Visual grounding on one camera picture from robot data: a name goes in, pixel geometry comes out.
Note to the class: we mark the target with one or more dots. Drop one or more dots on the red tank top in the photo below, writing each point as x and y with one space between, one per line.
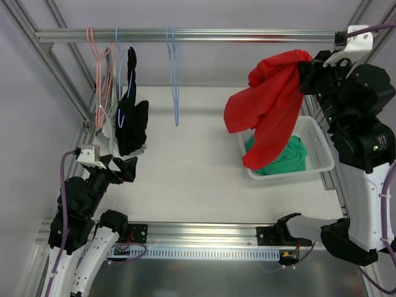
270 106

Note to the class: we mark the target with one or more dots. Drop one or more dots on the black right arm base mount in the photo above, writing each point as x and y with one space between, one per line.
267 236

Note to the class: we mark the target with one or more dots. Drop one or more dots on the white plastic basket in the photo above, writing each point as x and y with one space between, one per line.
319 156

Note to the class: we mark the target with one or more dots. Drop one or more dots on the white tank top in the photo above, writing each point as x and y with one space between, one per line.
106 135

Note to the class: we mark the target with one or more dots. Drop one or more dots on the blue hanger with red top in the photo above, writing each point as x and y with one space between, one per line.
170 62

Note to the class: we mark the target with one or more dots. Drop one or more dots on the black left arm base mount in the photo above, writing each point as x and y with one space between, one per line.
137 233

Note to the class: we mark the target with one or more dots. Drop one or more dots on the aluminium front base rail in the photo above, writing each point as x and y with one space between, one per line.
207 235

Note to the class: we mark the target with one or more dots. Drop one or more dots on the black tank top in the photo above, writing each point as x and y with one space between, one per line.
133 138

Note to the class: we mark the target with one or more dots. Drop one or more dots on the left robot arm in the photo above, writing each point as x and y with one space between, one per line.
78 245

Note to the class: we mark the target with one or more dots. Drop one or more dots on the blue hanger with black top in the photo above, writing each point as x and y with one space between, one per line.
120 77

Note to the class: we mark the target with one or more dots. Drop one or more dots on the white slotted cable duct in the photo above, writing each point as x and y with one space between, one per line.
194 253

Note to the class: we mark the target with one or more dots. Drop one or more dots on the pink wire hanger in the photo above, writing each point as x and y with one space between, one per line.
104 79

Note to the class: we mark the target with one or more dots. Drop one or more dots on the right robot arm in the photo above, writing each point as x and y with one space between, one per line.
351 97

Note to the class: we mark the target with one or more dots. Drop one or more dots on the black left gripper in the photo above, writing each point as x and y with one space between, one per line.
113 169

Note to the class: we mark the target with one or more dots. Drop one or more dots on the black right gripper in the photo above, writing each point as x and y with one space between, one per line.
308 78

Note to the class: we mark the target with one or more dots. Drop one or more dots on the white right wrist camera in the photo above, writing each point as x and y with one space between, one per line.
357 42

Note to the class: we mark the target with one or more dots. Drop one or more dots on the green tank top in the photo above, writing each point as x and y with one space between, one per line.
287 161

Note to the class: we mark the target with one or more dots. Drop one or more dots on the aluminium frame top rail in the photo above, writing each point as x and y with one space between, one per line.
153 35

